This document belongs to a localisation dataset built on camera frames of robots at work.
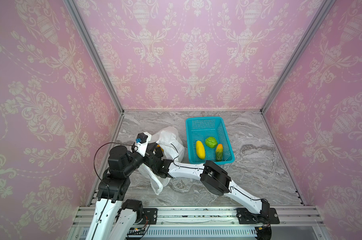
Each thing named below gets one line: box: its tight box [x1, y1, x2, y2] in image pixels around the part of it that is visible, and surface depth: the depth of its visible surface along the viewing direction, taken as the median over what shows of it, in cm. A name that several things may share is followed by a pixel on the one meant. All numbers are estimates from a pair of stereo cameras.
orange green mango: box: [215, 144, 224, 162], surface depth 95 cm
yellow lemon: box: [196, 140, 206, 160], surface depth 95 cm
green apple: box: [205, 136, 218, 149], surface depth 98 cm
